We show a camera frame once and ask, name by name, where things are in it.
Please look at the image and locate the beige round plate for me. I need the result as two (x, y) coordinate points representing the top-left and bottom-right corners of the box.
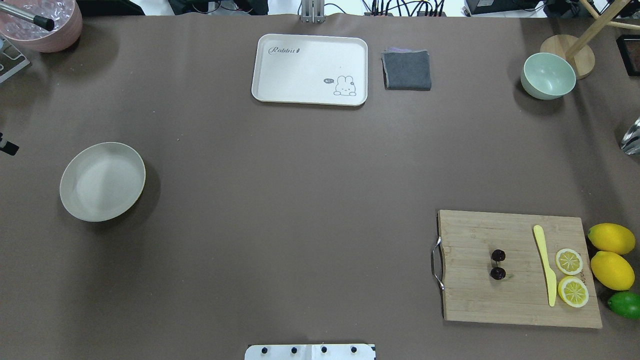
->
(59, 142), (146, 223)

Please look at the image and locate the white rabbit tray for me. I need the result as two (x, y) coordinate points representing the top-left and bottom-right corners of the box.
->
(251, 33), (369, 107)

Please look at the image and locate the upper dark red cherry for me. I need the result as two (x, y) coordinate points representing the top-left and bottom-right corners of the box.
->
(490, 249), (506, 263)

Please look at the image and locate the dark red cherry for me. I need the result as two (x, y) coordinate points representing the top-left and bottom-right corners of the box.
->
(489, 266), (506, 281)
(490, 249), (506, 263)

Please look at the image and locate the lower dark red cherry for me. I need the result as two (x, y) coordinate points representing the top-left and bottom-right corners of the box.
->
(489, 266), (506, 281)

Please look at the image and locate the pink ice bucket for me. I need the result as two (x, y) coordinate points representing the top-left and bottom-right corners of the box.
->
(0, 0), (83, 53)

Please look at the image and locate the grey folded cloth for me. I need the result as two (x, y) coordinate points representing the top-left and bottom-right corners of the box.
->
(381, 48), (432, 91)

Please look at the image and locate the bamboo cutting board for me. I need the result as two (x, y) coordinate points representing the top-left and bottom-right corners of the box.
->
(436, 209), (602, 330)

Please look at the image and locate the mint green bowl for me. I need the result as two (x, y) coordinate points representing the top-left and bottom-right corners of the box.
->
(519, 52), (577, 100)

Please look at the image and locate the yellow plastic knife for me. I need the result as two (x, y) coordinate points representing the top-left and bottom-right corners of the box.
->
(532, 224), (557, 307)

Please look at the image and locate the upper lemon slice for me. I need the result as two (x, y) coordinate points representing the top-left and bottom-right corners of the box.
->
(555, 248), (584, 276)

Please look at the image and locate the lemon slice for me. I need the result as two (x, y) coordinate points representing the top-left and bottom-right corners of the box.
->
(555, 248), (584, 276)
(557, 275), (590, 308)

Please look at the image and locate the wooden cup rack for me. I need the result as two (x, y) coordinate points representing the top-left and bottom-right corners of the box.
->
(539, 0), (640, 80)

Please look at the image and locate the lower lemon slice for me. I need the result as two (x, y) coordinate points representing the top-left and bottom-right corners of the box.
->
(557, 275), (590, 308)

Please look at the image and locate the upper whole lemon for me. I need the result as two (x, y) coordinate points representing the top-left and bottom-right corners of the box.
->
(587, 223), (637, 255)

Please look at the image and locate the whole lemon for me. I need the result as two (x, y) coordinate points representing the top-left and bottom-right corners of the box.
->
(587, 223), (637, 255)
(590, 251), (636, 291)

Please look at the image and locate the lower whole lemon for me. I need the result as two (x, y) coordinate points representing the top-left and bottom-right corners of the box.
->
(590, 251), (636, 291)

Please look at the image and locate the steel ice scoop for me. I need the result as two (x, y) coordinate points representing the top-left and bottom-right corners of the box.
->
(619, 117), (640, 156)

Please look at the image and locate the green lime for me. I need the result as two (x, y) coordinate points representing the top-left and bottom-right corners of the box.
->
(606, 291), (640, 320)

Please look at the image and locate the black handled steel scoop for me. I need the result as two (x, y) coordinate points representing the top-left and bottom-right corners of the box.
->
(0, 1), (55, 32)

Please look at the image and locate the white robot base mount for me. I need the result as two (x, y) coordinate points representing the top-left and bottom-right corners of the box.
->
(244, 343), (377, 360)

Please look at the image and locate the aluminium frame post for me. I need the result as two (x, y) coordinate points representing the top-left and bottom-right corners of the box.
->
(300, 0), (326, 24)

